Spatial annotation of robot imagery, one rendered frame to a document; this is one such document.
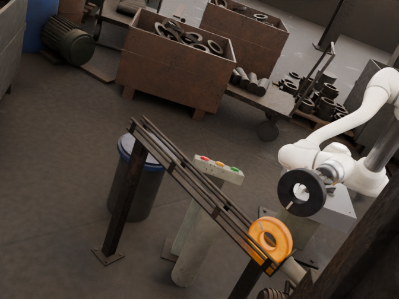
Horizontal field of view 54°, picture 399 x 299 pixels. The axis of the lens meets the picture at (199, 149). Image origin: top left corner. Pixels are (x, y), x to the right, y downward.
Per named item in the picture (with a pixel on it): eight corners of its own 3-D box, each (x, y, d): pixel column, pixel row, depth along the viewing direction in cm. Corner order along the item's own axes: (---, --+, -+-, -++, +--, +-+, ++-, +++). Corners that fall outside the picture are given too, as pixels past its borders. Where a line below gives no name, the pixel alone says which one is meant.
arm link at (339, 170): (315, 174, 148) (309, 177, 143) (328, 154, 144) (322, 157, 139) (336, 188, 144) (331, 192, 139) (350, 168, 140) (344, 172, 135)
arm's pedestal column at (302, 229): (258, 207, 272) (277, 172, 257) (311, 228, 273) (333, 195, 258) (256, 246, 237) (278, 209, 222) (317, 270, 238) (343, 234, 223)
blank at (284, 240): (258, 267, 135) (263, 263, 138) (295, 260, 125) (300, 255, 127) (240, 224, 136) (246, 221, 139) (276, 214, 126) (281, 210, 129)
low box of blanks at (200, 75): (209, 94, 418) (231, 35, 386) (211, 126, 355) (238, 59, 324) (123, 66, 402) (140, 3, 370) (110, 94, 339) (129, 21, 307)
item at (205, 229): (192, 290, 193) (231, 213, 168) (168, 283, 192) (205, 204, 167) (195, 272, 203) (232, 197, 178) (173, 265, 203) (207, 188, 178)
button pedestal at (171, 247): (199, 271, 205) (244, 180, 176) (155, 256, 204) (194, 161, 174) (202, 250, 219) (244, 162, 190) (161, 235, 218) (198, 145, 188)
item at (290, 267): (297, 292, 126) (307, 282, 122) (275, 271, 129) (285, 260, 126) (304, 284, 130) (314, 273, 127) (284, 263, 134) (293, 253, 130)
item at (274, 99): (289, 126, 420) (333, 41, 373) (284, 151, 363) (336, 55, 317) (189, 81, 430) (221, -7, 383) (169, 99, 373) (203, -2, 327)
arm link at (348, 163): (344, 188, 142) (309, 180, 150) (357, 180, 154) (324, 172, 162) (349, 160, 139) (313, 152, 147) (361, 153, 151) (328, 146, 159)
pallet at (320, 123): (355, 126, 499) (374, 95, 478) (367, 154, 429) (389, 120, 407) (268, 89, 500) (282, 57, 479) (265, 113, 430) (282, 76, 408)
